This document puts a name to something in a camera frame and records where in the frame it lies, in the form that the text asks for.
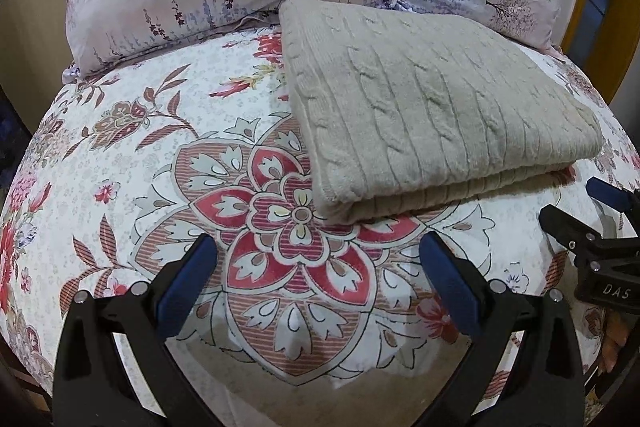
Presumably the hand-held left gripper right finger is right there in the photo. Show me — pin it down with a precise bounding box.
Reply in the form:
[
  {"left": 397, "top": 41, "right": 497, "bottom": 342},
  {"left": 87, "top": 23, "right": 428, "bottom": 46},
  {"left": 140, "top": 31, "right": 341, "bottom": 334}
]
[{"left": 419, "top": 232, "right": 587, "bottom": 427}]

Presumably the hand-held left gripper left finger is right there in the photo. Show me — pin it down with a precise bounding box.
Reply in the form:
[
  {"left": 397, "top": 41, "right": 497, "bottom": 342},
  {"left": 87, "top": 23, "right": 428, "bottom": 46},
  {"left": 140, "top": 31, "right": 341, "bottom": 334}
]
[{"left": 52, "top": 234, "right": 238, "bottom": 427}]

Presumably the beige cable-knit sweater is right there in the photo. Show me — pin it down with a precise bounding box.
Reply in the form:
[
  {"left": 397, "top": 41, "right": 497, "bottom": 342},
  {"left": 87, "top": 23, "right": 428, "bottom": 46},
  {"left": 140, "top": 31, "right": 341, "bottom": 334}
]
[{"left": 277, "top": 0, "right": 604, "bottom": 226}]

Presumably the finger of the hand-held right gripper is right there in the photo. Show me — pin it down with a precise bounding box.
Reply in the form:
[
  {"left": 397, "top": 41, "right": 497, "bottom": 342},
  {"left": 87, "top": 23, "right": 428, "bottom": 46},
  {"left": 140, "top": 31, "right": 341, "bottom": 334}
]
[
  {"left": 586, "top": 177, "right": 640, "bottom": 228},
  {"left": 538, "top": 204, "right": 640, "bottom": 260}
]

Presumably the floral bed sheet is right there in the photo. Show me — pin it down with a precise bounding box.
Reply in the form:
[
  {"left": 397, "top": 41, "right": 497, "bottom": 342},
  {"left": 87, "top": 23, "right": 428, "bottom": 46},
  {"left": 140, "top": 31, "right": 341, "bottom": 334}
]
[{"left": 0, "top": 24, "right": 640, "bottom": 427}]

